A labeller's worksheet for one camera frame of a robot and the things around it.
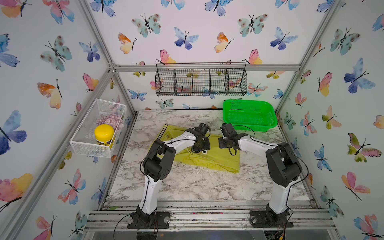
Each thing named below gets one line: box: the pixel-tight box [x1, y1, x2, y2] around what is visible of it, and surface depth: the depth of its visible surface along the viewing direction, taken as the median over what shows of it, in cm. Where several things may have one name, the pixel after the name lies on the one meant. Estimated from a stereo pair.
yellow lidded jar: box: [94, 124, 115, 146], surface depth 65 cm
